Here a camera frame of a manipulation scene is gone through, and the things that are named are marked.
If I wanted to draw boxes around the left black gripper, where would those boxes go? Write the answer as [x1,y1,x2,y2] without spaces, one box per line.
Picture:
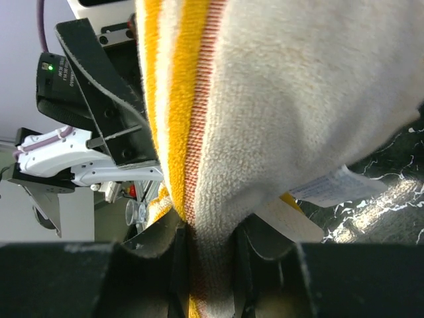
[55,15,158,166]

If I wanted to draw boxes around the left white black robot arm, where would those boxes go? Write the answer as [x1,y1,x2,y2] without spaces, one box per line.
[1,17,163,233]

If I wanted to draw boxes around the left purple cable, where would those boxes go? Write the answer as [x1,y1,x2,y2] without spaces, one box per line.
[11,0,72,160]

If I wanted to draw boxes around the yellow orange striped towel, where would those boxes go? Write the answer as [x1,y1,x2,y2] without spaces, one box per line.
[135,1,423,317]

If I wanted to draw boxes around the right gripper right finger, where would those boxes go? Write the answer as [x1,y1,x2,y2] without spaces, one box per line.
[233,215,423,317]

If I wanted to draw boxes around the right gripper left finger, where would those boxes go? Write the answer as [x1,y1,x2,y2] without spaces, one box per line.
[1,211,189,317]

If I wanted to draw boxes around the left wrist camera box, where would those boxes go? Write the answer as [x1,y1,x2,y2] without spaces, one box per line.
[68,0,135,23]

